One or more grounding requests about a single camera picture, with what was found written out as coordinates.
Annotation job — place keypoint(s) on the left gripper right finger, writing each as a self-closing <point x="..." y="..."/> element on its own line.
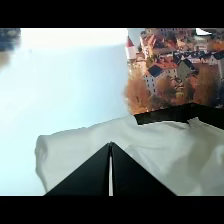
<point x="133" y="176"/>

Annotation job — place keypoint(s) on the white garment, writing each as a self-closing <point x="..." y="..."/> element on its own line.
<point x="166" y="153"/>

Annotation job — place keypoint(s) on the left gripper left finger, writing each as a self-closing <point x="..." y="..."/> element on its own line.
<point x="90" y="176"/>

